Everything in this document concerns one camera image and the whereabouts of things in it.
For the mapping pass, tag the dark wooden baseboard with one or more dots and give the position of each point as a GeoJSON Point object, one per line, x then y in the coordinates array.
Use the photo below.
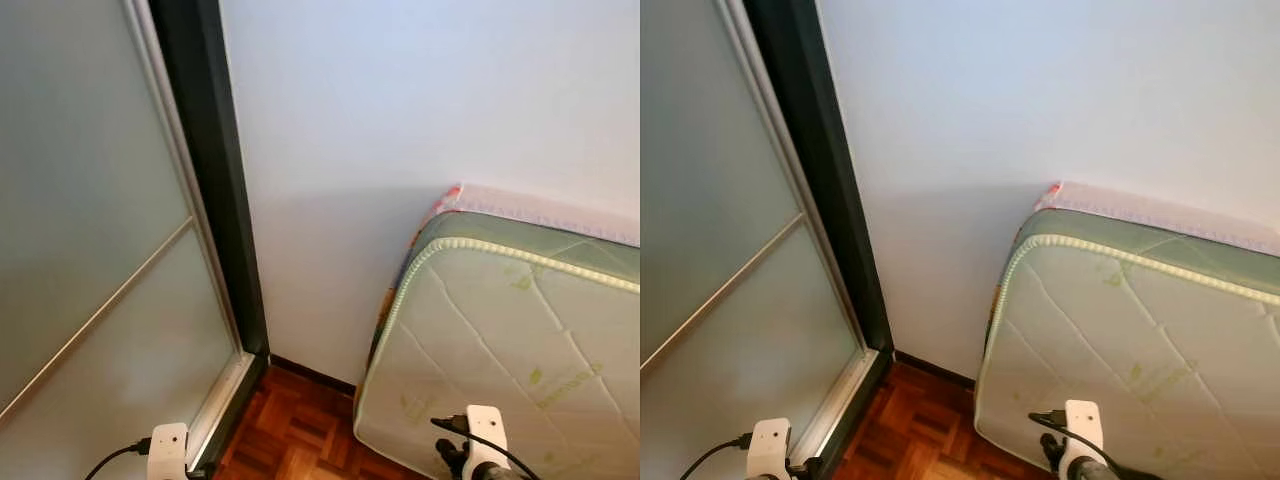
{"type": "Point", "coordinates": [935, 370]}
{"type": "Point", "coordinates": [310, 374]}

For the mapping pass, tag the frosted glass sliding door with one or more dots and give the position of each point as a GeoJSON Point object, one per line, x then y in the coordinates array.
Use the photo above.
{"type": "Point", "coordinates": [80, 200]}
{"type": "Point", "coordinates": [720, 200]}

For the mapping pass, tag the green quilted mattress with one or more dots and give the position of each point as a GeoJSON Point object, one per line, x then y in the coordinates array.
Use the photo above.
{"type": "Point", "coordinates": [500, 320]}
{"type": "Point", "coordinates": [1130, 320]}

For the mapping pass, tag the dark door frame post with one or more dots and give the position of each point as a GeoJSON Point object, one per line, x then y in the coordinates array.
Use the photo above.
{"type": "Point", "coordinates": [215, 150]}
{"type": "Point", "coordinates": [830, 150]}

